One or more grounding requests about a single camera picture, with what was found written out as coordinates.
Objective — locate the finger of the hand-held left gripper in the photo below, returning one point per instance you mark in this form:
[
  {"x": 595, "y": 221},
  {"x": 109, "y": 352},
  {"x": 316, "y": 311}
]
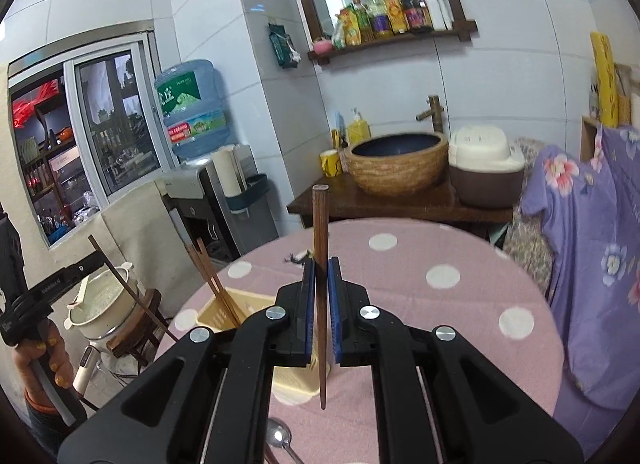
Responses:
[{"x": 65, "y": 279}]

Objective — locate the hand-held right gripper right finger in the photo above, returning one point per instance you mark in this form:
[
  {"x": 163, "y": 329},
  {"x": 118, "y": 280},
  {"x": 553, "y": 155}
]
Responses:
[{"x": 334, "y": 304}]

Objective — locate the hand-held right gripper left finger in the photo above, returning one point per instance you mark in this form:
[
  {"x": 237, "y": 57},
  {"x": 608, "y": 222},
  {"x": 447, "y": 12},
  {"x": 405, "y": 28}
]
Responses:
[{"x": 310, "y": 304}]

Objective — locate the reddish brown wooden chopstick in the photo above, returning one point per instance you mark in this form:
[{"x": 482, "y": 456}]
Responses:
[
  {"x": 320, "y": 224},
  {"x": 210, "y": 258},
  {"x": 200, "y": 264}
]

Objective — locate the cream plastic utensil holder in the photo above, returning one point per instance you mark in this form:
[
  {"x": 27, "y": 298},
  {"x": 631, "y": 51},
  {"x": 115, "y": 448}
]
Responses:
[{"x": 295, "y": 386}]

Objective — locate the dark thin chopstick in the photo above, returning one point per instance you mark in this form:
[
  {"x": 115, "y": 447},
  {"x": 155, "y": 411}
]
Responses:
[{"x": 150, "y": 308}]

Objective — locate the person's left forearm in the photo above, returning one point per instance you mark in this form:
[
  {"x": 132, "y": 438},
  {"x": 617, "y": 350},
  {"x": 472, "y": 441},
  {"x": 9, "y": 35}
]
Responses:
[{"x": 37, "y": 414}]

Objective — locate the person's left hand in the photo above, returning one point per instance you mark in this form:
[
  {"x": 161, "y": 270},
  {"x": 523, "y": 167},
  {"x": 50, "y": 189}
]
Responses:
[{"x": 40, "y": 354}]

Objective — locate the cream ladle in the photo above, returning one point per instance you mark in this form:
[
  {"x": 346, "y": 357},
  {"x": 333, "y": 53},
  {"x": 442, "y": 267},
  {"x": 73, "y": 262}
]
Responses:
[{"x": 81, "y": 294}]

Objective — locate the cream electric pot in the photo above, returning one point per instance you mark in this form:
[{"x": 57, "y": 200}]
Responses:
[{"x": 105, "y": 314}]

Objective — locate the dark wooden chair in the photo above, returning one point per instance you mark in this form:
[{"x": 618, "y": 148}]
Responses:
[{"x": 150, "y": 304}]

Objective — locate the pink polka dot tablecloth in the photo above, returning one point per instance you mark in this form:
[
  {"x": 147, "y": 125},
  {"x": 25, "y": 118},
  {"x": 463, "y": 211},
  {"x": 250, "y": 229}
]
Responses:
[{"x": 425, "y": 319}]

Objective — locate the dark wooden counter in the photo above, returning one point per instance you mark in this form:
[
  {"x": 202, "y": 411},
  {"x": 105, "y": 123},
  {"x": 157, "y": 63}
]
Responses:
[{"x": 340, "y": 201}]

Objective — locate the metal spoon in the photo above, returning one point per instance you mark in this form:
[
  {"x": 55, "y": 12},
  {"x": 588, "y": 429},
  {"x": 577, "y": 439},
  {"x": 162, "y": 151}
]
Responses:
[{"x": 277, "y": 434}]

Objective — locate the yellow mug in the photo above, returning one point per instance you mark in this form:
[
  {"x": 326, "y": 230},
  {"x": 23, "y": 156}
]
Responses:
[{"x": 331, "y": 163}]

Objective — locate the woven brown wash basin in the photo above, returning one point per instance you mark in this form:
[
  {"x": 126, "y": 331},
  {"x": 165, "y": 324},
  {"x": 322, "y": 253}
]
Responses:
[{"x": 400, "y": 172}]

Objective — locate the grey water dispenser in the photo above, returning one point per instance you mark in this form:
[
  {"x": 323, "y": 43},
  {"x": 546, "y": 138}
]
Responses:
[{"x": 200, "y": 194}]

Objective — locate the white paper cup stack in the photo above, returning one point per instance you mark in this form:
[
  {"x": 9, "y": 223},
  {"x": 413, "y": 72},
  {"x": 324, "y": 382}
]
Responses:
[{"x": 227, "y": 169}]

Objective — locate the red decoration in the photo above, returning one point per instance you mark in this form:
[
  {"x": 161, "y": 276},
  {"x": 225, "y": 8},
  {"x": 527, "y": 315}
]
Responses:
[{"x": 35, "y": 102}]

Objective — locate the aluminium sliding window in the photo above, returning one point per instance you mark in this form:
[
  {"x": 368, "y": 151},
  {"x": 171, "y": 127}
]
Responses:
[{"x": 72, "y": 109}]

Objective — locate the yellow soap pump bottle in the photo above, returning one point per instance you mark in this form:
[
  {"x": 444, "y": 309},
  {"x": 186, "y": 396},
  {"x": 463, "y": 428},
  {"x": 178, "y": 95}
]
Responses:
[{"x": 359, "y": 130}]

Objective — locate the white brown rice cooker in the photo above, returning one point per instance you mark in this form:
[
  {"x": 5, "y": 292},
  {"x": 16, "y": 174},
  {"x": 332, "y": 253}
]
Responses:
[{"x": 485, "y": 169}]

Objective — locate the grey floral cover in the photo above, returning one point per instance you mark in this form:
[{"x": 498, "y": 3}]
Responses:
[{"x": 530, "y": 244}]

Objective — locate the blue water jug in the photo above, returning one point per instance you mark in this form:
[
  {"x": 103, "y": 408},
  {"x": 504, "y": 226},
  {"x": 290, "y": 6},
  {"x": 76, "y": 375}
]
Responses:
[{"x": 192, "y": 109}]

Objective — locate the bronze faucet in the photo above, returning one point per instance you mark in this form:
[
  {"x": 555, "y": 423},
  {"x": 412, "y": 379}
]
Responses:
[{"x": 432, "y": 114}]

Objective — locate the pink bowl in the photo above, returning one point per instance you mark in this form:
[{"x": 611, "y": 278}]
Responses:
[{"x": 321, "y": 46}]

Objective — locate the purple floral cloth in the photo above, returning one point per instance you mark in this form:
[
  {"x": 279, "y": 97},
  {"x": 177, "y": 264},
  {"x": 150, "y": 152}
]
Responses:
[{"x": 590, "y": 269}]

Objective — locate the green hanging packet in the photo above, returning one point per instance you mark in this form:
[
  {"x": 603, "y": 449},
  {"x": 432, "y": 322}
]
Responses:
[{"x": 282, "y": 47}]

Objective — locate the green yellow snack bag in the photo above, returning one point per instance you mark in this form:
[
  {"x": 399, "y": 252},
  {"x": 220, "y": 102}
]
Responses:
[{"x": 347, "y": 29}]

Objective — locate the yellow oil bottle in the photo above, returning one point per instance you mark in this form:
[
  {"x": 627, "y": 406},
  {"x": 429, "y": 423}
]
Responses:
[{"x": 362, "y": 19}]

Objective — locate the purple label bottle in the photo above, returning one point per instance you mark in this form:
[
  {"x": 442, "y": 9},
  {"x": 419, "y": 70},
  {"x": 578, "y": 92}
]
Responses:
[{"x": 380, "y": 19}]

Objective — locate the orange label bottle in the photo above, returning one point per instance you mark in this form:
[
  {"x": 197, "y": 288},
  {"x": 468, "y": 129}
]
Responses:
[{"x": 395, "y": 12}]

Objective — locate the light wooden board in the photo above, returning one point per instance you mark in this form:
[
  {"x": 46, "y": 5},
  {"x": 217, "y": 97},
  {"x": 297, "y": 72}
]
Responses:
[{"x": 589, "y": 139}]

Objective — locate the dark sauce bottle red label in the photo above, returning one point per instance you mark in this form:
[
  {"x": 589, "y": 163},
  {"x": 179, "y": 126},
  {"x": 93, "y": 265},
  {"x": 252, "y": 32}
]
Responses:
[{"x": 415, "y": 9}]

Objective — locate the white bottle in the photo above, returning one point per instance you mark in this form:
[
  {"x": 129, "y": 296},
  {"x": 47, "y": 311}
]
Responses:
[{"x": 440, "y": 9}]

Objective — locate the yellow patterned roll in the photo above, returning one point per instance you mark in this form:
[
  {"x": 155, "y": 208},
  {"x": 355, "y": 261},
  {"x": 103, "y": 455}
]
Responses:
[{"x": 605, "y": 79}]

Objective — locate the teal wall-mounted holder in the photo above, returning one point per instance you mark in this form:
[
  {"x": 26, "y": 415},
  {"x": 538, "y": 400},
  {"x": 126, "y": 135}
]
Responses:
[{"x": 255, "y": 194}]

